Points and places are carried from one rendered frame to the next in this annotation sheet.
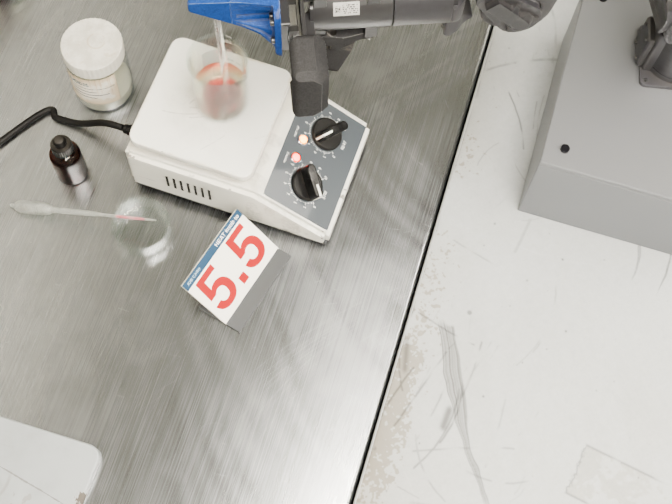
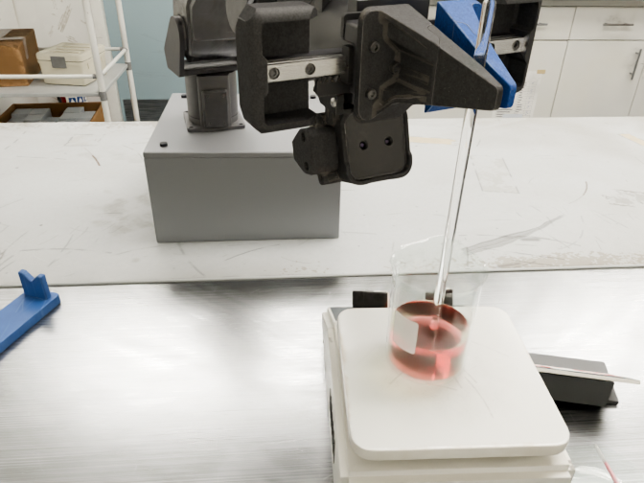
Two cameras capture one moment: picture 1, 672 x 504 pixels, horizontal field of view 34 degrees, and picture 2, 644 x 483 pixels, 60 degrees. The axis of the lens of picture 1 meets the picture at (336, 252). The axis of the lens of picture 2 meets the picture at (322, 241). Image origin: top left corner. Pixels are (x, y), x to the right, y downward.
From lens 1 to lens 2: 0.96 m
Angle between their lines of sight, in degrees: 67
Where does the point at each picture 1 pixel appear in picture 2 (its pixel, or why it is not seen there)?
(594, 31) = (200, 145)
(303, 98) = (528, 38)
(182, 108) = (470, 395)
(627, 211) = not seen: hidden behind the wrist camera
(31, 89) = not seen: outside the picture
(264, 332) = (582, 348)
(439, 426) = (539, 241)
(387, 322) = (492, 279)
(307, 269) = not seen: hidden behind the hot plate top
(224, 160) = (501, 331)
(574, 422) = (473, 195)
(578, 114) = (287, 144)
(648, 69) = (231, 122)
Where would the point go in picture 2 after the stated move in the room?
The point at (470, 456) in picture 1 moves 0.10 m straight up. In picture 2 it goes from (541, 226) to (562, 148)
